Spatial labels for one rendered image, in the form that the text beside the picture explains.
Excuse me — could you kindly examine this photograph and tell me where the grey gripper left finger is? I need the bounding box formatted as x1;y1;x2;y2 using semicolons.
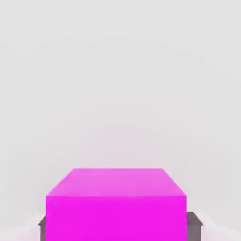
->
22;215;47;241

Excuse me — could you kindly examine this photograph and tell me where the small magenta cube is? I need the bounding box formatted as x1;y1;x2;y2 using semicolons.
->
45;168;187;241

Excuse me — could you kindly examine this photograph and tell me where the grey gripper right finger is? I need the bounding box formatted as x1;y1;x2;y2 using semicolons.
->
186;211;220;241

